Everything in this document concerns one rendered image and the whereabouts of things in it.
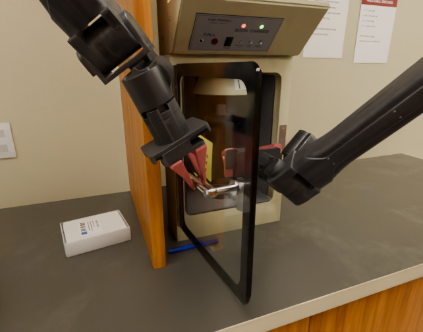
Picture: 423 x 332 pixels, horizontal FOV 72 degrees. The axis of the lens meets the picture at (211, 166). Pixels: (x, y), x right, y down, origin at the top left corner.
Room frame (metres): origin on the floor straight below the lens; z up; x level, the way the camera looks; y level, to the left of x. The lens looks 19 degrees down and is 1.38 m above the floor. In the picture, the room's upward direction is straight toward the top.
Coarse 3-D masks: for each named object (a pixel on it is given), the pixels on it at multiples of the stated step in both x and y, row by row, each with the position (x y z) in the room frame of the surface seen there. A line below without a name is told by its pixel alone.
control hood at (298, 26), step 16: (176, 0) 0.61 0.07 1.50; (192, 0) 0.58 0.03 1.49; (208, 0) 0.59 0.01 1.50; (224, 0) 0.60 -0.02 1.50; (240, 0) 0.61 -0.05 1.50; (256, 0) 0.62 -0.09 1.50; (272, 0) 0.64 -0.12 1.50; (288, 0) 0.65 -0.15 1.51; (176, 16) 0.62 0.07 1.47; (192, 16) 0.61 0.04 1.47; (272, 16) 0.66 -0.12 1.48; (288, 16) 0.67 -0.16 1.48; (304, 16) 0.68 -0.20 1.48; (320, 16) 0.70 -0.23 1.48; (176, 32) 0.63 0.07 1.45; (288, 32) 0.70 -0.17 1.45; (304, 32) 0.72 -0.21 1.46; (176, 48) 0.65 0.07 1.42; (272, 48) 0.73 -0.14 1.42; (288, 48) 0.74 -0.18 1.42
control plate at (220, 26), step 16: (208, 16) 0.62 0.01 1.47; (224, 16) 0.63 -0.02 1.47; (240, 16) 0.64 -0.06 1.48; (256, 16) 0.65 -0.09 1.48; (192, 32) 0.63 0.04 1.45; (208, 32) 0.64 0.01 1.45; (224, 32) 0.65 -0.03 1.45; (240, 32) 0.67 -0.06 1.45; (256, 32) 0.68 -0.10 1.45; (272, 32) 0.69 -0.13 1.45; (192, 48) 0.66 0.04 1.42; (208, 48) 0.67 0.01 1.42; (224, 48) 0.68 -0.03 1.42; (240, 48) 0.70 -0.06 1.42; (256, 48) 0.71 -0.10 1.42
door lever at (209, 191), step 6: (192, 174) 0.47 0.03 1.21; (192, 180) 0.46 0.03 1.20; (198, 180) 0.44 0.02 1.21; (204, 180) 0.44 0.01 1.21; (234, 180) 0.43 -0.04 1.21; (198, 186) 0.44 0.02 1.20; (204, 186) 0.42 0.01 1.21; (210, 186) 0.42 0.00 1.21; (222, 186) 0.42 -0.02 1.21; (228, 186) 0.43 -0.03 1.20; (234, 186) 0.43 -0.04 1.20; (204, 192) 0.41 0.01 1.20; (210, 192) 0.41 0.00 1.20; (216, 192) 0.41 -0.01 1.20; (222, 192) 0.42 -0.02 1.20; (234, 192) 0.43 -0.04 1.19
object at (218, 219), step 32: (192, 64) 0.58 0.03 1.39; (224, 64) 0.47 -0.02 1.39; (256, 64) 0.40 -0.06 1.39; (192, 96) 0.58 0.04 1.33; (224, 96) 0.47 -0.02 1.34; (256, 96) 0.40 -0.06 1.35; (224, 128) 0.47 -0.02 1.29; (256, 128) 0.40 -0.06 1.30; (224, 160) 0.46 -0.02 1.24; (192, 192) 0.59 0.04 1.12; (192, 224) 0.59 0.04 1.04; (224, 224) 0.46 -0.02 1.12; (224, 256) 0.46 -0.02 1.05
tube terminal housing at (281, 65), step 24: (168, 0) 0.68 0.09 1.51; (168, 24) 0.68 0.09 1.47; (168, 48) 0.69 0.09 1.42; (264, 72) 0.84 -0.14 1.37; (288, 72) 0.79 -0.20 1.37; (288, 96) 0.79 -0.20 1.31; (168, 168) 0.74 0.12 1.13; (168, 192) 0.76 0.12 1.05; (168, 216) 0.77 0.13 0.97; (264, 216) 0.77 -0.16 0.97
